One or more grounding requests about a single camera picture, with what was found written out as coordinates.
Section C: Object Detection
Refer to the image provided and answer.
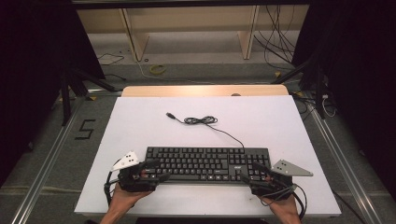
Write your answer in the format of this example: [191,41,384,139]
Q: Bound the thin black floor cable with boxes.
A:
[96,52,125,67]

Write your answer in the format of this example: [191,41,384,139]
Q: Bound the aluminium floor rail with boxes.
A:
[10,96,87,224]
[306,99,382,224]

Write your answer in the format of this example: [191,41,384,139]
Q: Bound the bundle of black cables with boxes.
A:
[253,4,297,71]

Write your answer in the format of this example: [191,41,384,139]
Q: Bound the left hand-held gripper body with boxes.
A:
[111,150,161,192]

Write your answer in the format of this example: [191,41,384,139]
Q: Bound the black keyboard cable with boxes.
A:
[165,112,246,148]

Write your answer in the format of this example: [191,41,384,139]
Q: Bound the short white cable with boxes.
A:
[321,94,337,119]

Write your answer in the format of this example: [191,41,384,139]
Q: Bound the light wooden table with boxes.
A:
[120,84,290,98]

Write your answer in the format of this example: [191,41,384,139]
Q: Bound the person's dark clothing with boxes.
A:
[134,217,270,224]

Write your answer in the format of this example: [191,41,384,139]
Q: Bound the beige wooden desk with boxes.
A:
[76,5,309,62]

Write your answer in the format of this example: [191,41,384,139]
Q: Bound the person's right hand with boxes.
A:
[261,194,302,218]

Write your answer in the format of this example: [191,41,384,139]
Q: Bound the person's left hand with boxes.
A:
[106,182,153,216]

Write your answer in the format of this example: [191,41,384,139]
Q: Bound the black metal bar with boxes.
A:
[71,0,312,9]

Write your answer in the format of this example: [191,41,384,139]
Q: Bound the black curtain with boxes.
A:
[0,0,106,188]
[292,0,396,200]

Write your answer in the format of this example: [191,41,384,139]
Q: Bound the black keyboard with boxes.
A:
[143,146,273,185]

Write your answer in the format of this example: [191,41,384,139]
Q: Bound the black metal stand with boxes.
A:
[270,57,328,119]
[59,66,124,127]

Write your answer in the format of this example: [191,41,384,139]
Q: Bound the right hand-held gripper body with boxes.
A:
[250,159,314,198]

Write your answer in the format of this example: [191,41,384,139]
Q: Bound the left hand-held gripper cable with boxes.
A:
[104,158,123,206]

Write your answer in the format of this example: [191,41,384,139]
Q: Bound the yellow tape roll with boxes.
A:
[148,63,167,76]

